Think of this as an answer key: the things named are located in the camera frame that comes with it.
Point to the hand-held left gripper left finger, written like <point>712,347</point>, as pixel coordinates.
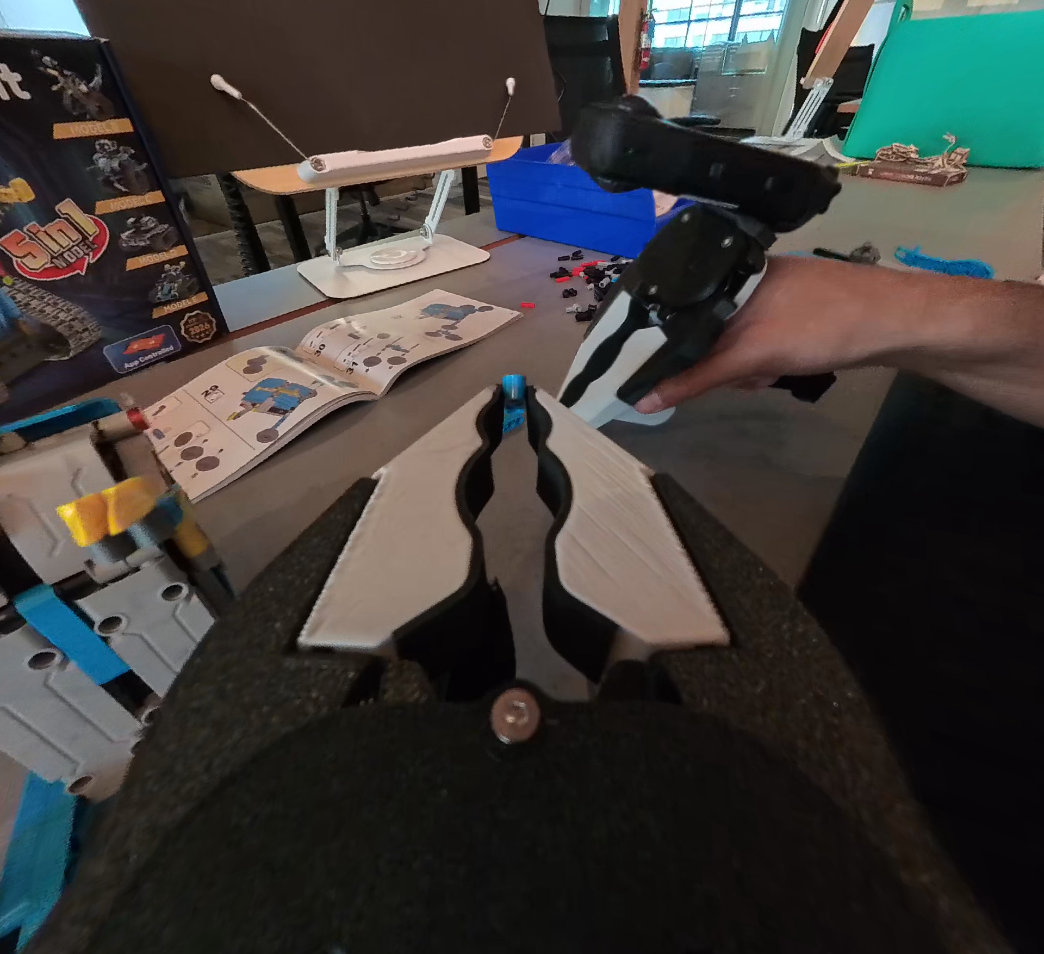
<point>391,546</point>

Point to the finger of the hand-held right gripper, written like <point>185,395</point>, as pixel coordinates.
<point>620,411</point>
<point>599,342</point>

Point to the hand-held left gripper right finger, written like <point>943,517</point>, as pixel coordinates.
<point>636,554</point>

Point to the pile of building pieces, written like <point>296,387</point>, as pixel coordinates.
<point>591,281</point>

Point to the blue beam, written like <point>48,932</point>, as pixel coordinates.
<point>513,407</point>

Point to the person's right forearm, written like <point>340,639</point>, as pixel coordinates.
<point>970,326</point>

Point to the grey desk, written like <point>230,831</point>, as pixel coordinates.
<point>734,464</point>

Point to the person's right hand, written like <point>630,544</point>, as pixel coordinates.
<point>799,318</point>

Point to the blue plastic bin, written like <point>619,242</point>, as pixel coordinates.
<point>563,211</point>

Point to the clear plastic bags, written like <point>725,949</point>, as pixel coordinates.
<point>564,154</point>

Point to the red fire extinguisher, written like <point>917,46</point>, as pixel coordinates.
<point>645,40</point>

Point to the black office chair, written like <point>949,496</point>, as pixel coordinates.
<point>579,65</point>

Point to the open instruction booklet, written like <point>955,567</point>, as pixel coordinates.
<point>342,366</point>

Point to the wooden model kit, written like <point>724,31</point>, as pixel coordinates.
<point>913,164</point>

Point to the green board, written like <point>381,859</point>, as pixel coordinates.
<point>954,89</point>

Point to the grey and blue toy robot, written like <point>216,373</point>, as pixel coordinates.
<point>81,644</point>

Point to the large black board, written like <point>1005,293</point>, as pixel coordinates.
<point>326,16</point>

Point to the dark blue robot kit box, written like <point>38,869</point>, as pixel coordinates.
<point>106,236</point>

